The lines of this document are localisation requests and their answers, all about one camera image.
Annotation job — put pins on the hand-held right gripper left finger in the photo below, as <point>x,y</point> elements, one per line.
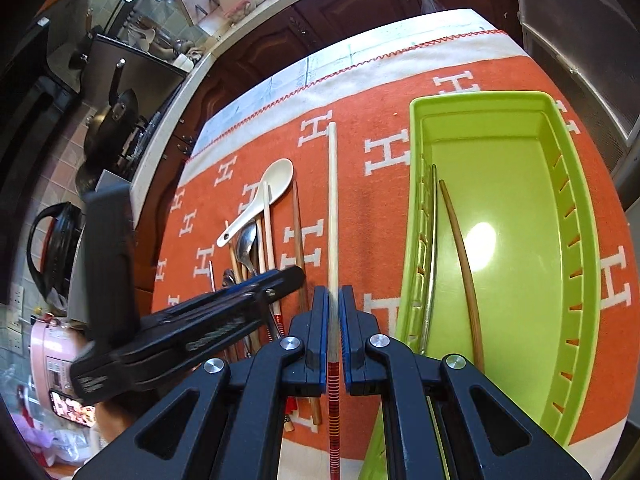
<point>321,340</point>

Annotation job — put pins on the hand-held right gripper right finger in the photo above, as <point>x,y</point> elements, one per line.
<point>349,340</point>

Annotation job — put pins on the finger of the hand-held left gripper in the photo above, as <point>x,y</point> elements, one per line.
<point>270,282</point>
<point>267,307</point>

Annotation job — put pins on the large metal spoon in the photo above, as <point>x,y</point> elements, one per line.
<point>247,247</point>

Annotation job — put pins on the green plastic tray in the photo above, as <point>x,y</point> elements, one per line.
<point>500,185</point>

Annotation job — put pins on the metal chopstick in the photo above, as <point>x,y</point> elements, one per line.
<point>212,275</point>
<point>434,240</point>

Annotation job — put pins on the black pressure cooker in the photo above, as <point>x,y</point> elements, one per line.
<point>55,240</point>

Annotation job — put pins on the steel panel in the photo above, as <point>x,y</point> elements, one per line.
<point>112,182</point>

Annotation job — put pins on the dark pan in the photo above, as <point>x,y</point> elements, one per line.
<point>90,175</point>

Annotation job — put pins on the white ceramic spoon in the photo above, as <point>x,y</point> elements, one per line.
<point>275,180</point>

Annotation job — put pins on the gas stove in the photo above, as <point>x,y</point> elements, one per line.
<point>135,145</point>

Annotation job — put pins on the black wok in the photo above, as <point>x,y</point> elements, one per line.
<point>107,125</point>

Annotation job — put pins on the brown wooden chopstick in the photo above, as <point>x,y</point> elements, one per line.
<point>462,260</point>

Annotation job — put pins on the white kitchen countertop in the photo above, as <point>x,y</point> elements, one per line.
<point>165,125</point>

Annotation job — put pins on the steel splash guard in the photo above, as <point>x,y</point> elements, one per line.
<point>145,70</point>

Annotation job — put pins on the black range hood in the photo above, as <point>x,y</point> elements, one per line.
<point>25,85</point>

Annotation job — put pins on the orange printed blanket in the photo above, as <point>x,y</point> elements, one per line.
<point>375,110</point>

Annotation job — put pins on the brown wooden cabinets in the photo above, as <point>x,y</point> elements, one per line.
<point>260,45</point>

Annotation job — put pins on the pale patterned tablecloth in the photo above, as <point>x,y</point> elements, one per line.
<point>390,40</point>

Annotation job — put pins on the clear plastic bag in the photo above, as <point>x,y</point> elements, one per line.
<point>432,2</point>

